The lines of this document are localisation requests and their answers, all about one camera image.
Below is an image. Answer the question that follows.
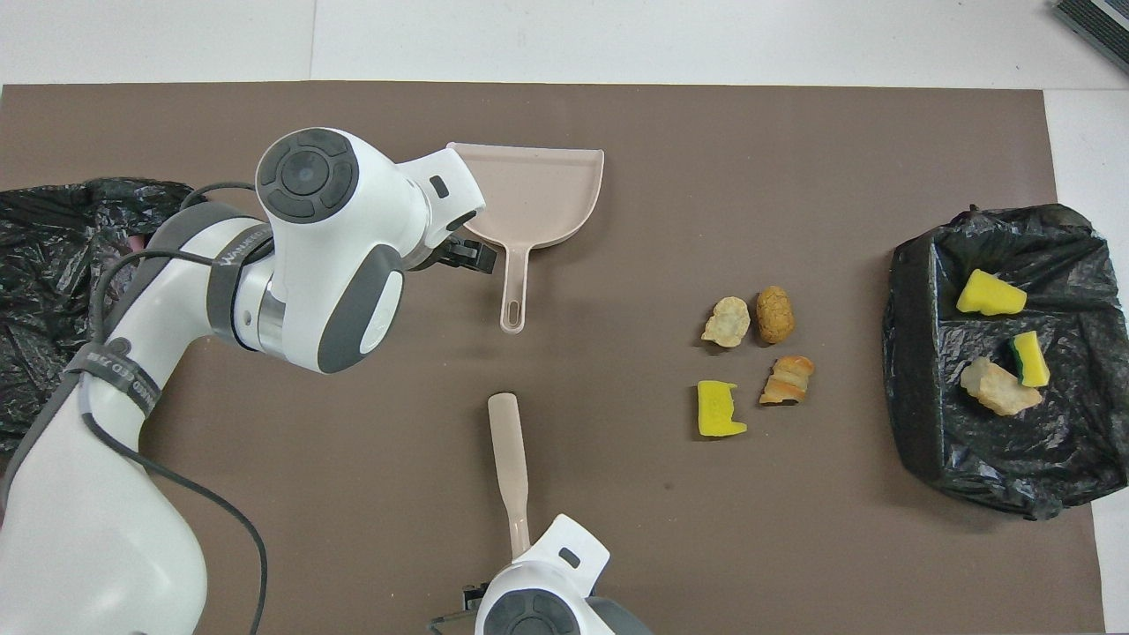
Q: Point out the yellow sponge piece green-backed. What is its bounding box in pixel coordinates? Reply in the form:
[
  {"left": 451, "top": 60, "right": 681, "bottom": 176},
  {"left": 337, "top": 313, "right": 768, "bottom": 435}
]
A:
[{"left": 1011, "top": 331, "right": 1052, "bottom": 389}]

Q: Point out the brown oval bread roll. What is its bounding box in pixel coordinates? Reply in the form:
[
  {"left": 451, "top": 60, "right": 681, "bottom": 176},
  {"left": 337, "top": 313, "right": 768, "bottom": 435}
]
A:
[{"left": 756, "top": 285, "right": 796, "bottom": 345}]

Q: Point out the beige brush with black bristles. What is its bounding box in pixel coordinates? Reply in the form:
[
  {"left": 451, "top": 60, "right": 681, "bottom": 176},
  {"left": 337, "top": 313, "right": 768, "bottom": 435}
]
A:
[{"left": 488, "top": 392, "right": 533, "bottom": 558}]

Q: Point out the pink bin with black bag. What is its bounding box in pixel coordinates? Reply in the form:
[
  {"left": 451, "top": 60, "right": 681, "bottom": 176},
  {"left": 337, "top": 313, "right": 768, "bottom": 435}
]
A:
[{"left": 0, "top": 177, "right": 199, "bottom": 456}]

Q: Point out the beige rock chunk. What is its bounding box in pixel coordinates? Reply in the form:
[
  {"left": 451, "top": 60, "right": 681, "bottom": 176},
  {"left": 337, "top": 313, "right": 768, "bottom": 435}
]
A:
[{"left": 960, "top": 356, "right": 1043, "bottom": 417}]

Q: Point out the dark ribbed grille panel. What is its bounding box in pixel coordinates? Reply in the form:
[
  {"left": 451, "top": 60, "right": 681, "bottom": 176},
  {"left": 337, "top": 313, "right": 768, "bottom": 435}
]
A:
[{"left": 1053, "top": 0, "right": 1129, "bottom": 75}]

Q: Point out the yellow sponge wedge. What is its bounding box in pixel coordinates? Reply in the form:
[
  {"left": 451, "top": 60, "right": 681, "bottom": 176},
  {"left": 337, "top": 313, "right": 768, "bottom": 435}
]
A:
[{"left": 956, "top": 269, "right": 1029, "bottom": 317}]

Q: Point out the yellow sponge piece with notch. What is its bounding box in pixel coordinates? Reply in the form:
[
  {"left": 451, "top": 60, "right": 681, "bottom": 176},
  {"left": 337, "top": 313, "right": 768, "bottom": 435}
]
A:
[{"left": 697, "top": 380, "right": 749, "bottom": 438}]

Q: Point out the small striped croissant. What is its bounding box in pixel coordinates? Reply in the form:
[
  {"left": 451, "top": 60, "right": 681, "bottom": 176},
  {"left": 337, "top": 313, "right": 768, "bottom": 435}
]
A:
[{"left": 759, "top": 355, "right": 816, "bottom": 407}]

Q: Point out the beige plastic dustpan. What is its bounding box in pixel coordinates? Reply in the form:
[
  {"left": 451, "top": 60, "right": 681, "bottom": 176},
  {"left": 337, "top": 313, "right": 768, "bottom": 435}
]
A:
[{"left": 445, "top": 142, "right": 606, "bottom": 335}]

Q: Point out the pale rock chunk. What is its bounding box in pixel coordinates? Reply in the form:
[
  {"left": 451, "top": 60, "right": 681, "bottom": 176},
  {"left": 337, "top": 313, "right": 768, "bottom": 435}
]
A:
[{"left": 701, "top": 296, "right": 751, "bottom": 348}]

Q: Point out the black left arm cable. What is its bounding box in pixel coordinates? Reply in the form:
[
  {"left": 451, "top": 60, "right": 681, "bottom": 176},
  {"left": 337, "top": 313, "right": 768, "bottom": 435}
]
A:
[{"left": 86, "top": 181, "right": 268, "bottom": 635}]

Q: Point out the brown table mat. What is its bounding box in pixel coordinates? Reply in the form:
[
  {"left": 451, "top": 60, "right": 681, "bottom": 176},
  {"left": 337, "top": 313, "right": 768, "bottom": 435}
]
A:
[{"left": 0, "top": 81, "right": 1105, "bottom": 635}]

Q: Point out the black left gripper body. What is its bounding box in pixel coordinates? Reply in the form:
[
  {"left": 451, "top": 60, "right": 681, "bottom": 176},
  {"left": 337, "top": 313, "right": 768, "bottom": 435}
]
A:
[{"left": 432, "top": 231, "right": 477, "bottom": 273}]

